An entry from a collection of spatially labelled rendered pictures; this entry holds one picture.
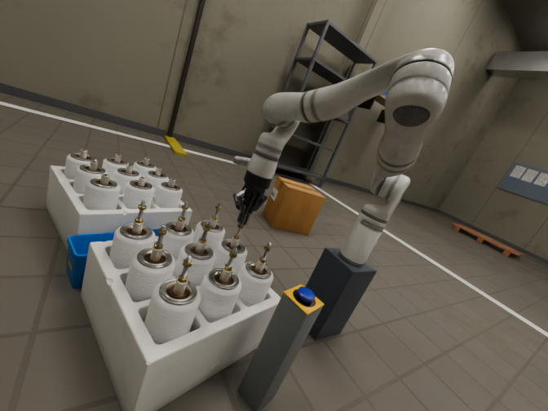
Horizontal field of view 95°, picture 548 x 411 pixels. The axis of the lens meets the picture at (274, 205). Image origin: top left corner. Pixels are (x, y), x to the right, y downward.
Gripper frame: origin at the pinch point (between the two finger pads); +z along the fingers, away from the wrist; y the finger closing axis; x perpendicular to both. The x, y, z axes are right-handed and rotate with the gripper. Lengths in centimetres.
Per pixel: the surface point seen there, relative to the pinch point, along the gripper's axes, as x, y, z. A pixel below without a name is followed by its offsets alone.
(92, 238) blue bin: 34.3, -24.1, 24.3
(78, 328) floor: 11.2, -33.1, 34.9
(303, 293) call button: -28.2, -8.0, 2.0
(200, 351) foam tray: -17.7, -21.3, 20.9
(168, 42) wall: 252, 103, -63
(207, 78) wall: 236, 148, -46
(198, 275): -3.2, -13.7, 14.0
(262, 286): -16.1, -3.1, 11.6
